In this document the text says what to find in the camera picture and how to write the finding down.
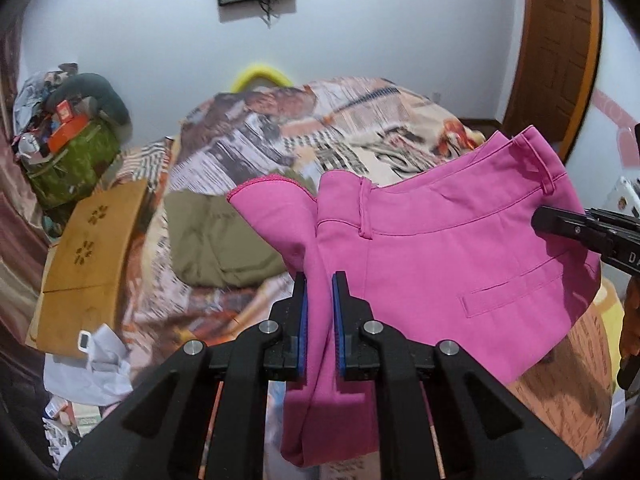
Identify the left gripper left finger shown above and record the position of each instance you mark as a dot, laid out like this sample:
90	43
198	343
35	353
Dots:
202	413

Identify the brown wooden door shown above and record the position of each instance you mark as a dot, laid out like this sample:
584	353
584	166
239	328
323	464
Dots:
557	68

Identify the pink pants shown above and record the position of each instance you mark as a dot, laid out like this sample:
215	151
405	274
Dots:
447	254

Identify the orange box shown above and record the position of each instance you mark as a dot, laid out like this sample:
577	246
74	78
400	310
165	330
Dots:
66	124

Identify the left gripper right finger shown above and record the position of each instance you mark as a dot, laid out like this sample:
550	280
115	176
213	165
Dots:
441	415

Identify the wooden folding board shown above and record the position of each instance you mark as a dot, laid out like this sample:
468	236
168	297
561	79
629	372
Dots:
83	287

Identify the olive green folded pants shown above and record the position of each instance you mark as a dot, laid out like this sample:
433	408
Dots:
211	245

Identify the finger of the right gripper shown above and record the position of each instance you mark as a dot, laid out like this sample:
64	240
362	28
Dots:
561	222

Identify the striped pink curtain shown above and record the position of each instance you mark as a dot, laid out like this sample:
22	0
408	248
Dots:
24	245

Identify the printed newspaper pattern blanket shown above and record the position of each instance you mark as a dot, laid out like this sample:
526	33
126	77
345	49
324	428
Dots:
375	130

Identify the green patterned bag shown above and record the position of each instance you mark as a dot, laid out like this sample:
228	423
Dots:
72	173

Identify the dark grey plush cushion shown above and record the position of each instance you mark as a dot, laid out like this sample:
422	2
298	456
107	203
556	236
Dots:
104	100

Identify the white device with stickers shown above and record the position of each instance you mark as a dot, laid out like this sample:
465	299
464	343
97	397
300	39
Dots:
624	198

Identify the yellow round object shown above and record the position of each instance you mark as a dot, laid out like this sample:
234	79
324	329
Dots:
256	72

